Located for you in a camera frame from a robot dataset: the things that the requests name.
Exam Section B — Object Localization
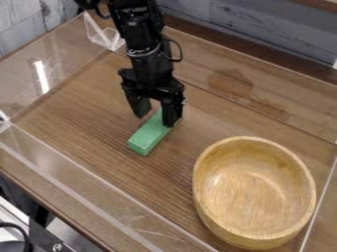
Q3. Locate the brown wooden bowl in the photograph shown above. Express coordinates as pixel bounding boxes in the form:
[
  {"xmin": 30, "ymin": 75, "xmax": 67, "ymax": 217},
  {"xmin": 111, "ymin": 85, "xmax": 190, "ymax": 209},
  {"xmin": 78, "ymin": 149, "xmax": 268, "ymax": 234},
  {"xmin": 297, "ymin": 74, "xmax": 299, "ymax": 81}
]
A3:
[{"xmin": 193, "ymin": 136, "xmax": 317, "ymax": 250}]

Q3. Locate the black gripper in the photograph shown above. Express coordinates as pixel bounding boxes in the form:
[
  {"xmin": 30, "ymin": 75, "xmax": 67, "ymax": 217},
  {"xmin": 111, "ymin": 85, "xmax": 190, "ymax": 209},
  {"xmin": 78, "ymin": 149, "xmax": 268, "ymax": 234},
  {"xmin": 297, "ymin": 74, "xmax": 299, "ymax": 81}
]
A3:
[{"xmin": 119, "ymin": 48, "xmax": 185, "ymax": 128}]

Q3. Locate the green rectangular block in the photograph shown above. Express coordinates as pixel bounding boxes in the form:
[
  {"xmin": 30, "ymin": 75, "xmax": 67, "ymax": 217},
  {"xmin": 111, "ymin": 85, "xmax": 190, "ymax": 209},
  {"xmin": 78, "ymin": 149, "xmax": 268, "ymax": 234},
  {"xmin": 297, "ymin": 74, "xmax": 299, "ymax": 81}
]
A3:
[{"xmin": 127, "ymin": 110, "xmax": 170, "ymax": 157}]

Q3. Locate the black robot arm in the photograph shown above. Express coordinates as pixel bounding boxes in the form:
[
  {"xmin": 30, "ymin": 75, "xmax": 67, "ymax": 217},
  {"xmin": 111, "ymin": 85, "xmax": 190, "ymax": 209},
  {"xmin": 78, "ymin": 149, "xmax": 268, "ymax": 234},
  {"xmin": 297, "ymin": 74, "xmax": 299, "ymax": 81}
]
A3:
[{"xmin": 74, "ymin": 0, "xmax": 185, "ymax": 127}]

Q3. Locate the clear acrylic corner bracket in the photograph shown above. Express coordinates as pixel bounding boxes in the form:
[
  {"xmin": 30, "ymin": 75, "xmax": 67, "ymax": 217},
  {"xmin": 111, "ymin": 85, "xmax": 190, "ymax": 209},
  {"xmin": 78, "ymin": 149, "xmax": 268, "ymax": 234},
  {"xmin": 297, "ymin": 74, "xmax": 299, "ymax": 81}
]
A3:
[{"xmin": 83, "ymin": 13, "xmax": 126, "ymax": 51}]

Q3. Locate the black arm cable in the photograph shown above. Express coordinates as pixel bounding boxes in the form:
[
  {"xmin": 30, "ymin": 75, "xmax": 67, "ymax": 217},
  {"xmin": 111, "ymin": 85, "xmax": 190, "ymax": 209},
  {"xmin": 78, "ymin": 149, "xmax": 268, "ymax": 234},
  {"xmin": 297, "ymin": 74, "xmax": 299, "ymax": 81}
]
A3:
[{"xmin": 159, "ymin": 37, "xmax": 185, "ymax": 63}]

